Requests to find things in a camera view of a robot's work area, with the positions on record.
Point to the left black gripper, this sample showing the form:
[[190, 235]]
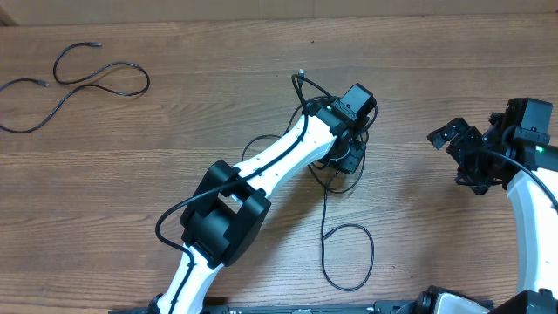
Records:
[[351, 162]]

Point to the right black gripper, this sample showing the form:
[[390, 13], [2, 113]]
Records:
[[480, 182]]

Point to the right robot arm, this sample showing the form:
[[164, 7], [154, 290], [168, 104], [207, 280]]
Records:
[[515, 153]]

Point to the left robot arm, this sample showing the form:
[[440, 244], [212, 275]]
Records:
[[227, 210]]

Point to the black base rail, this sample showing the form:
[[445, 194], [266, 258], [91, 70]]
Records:
[[379, 307]]

